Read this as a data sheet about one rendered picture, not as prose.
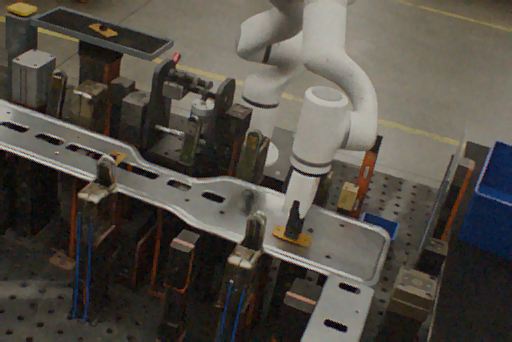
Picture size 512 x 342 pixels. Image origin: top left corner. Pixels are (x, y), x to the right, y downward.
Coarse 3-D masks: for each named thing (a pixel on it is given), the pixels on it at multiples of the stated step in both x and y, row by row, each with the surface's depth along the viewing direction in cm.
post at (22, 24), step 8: (8, 16) 195; (16, 16) 195; (32, 16) 197; (8, 24) 196; (16, 24) 195; (24, 24) 194; (8, 32) 197; (16, 32) 196; (24, 32) 195; (32, 32) 199; (8, 40) 198; (16, 40) 197; (24, 40) 197; (32, 40) 200; (8, 48) 200; (16, 48) 199; (24, 48) 198; (32, 48) 201; (8, 56) 202; (16, 56) 201; (8, 64) 203; (8, 72) 204; (8, 80) 206; (8, 88) 207; (8, 96) 209; (8, 112) 211
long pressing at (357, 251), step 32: (0, 128) 170; (32, 128) 172; (64, 128) 175; (32, 160) 162; (64, 160) 163; (96, 160) 165; (128, 160) 167; (128, 192) 157; (160, 192) 158; (192, 192) 161; (224, 192) 163; (256, 192) 165; (192, 224) 151; (224, 224) 152; (320, 224) 158; (352, 224) 160; (288, 256) 147; (320, 256) 148; (352, 256) 150; (384, 256) 153
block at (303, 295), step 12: (300, 288) 142; (312, 288) 142; (288, 300) 138; (300, 300) 138; (312, 300) 139; (288, 312) 138; (300, 312) 137; (288, 324) 139; (300, 324) 138; (276, 336) 142; (288, 336) 140; (300, 336) 139
